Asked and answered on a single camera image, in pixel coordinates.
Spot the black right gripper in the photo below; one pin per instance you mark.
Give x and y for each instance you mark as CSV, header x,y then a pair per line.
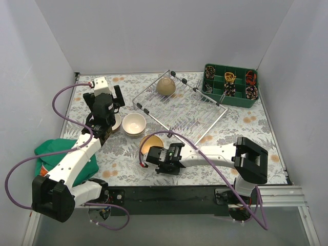
x,y
154,156

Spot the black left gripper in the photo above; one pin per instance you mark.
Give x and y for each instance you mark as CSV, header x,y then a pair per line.
x,y
119,95

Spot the red ceramic bowl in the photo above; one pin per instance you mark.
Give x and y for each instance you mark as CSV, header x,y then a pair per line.
x,y
117,125

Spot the beige bowl bird motif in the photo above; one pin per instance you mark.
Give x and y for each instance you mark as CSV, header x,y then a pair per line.
x,y
150,142

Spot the beige bowl white flower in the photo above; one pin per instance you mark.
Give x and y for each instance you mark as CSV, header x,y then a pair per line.
x,y
134,122

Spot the beige floral bowl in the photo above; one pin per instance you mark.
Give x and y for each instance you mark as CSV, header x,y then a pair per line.
x,y
134,134

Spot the olive beige plain bowl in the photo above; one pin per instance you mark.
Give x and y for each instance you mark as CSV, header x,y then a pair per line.
x,y
166,86

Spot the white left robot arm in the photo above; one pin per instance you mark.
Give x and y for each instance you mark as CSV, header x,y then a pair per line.
x,y
55,194

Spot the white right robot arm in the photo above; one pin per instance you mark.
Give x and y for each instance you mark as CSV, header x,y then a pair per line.
x,y
249,159

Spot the silver metal dish rack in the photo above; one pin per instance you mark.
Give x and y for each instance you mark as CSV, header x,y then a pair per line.
x,y
187,111

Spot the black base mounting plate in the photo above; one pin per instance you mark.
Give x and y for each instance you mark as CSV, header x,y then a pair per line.
x,y
170,200

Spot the grey folded socks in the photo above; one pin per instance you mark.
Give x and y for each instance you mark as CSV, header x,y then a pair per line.
x,y
208,89

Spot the green folded garment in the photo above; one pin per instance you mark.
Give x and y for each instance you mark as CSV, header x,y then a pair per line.
x,y
46,164

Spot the black white floral rolled tie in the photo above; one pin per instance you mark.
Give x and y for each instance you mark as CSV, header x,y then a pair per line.
x,y
229,89

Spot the green divided plastic box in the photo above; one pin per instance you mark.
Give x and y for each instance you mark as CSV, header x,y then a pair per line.
x,y
239,100

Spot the dark yellow patterned rolled tie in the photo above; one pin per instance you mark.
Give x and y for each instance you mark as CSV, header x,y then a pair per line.
x,y
209,72

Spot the black pink floral rolled tie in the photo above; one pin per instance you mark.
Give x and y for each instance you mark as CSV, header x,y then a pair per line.
x,y
251,93

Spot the orange navy striped rolled tie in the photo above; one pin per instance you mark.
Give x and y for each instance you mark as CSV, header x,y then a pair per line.
x,y
251,78

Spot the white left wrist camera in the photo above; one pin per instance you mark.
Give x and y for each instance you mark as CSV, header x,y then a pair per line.
x,y
99,86

